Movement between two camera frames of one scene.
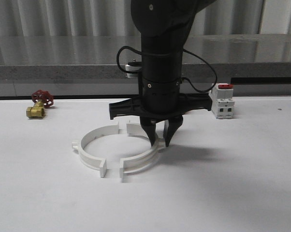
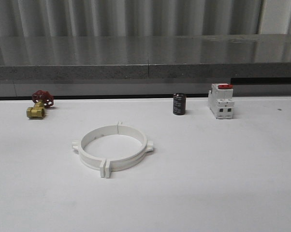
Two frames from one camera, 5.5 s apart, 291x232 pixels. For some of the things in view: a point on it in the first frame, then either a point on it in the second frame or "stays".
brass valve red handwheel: [41, 99] stays
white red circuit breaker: [223, 102] stays
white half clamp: [90, 161] stays
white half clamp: [139, 161] → [147, 146]
